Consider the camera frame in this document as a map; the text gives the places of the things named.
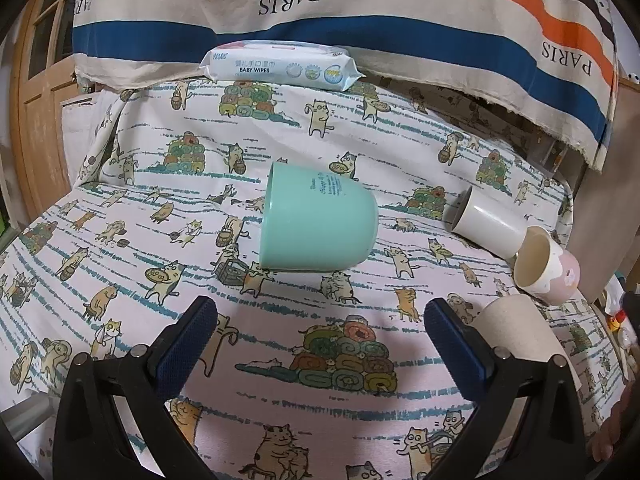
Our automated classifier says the brown paper cup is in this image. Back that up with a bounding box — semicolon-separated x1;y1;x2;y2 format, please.
471;295;582;391

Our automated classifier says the mint green cup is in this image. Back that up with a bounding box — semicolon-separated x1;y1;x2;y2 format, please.
259;162;378;272

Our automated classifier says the white cylindrical cup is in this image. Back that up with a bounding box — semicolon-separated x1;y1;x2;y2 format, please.
450;186;527;260

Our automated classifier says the person's hand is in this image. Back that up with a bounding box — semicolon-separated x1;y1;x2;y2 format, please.
588;382;634;463

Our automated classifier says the cat patterned bed sheet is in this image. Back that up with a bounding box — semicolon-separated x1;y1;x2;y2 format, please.
0;75;637;480

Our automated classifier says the pink and white mug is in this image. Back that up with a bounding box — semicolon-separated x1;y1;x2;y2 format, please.
513;226;580;306

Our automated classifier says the wooden door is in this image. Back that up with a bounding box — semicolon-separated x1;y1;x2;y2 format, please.
10;0;79;219

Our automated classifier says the baby wipes pack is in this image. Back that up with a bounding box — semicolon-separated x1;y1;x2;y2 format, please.
200;40;363;91

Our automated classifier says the striped Paris fabric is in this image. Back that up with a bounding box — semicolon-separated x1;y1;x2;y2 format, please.
72;0;617;170

